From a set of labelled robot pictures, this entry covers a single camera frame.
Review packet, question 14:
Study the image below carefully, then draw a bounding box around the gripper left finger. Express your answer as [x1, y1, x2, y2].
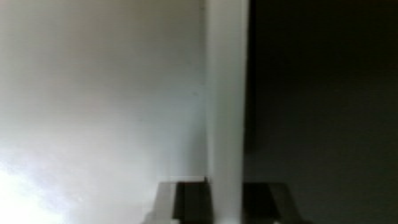
[139, 176, 203, 224]

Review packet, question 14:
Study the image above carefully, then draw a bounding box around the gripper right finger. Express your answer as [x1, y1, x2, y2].
[243, 182, 310, 224]

